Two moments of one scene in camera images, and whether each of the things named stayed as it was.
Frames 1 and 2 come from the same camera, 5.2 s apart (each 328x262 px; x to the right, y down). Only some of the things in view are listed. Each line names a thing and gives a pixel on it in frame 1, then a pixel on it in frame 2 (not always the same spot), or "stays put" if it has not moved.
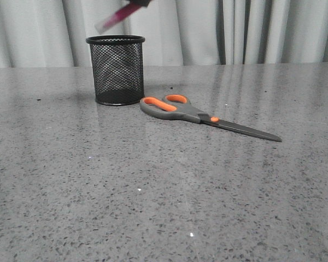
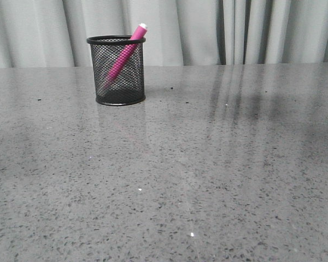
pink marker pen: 121,14 → 130,48
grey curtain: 54,33 stays put
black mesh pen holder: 118,68 stays put
